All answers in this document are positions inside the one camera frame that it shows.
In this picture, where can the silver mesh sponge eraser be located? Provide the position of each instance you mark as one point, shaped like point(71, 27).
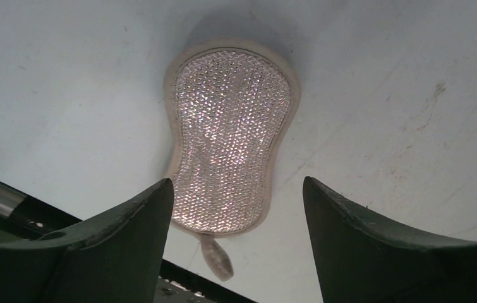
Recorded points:
point(229, 103)

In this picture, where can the black metal base rail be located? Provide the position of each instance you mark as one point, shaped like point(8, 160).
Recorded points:
point(23, 217)

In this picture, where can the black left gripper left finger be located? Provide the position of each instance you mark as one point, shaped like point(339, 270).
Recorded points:
point(114, 256)

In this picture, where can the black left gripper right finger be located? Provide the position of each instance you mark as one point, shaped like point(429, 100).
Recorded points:
point(363, 256)

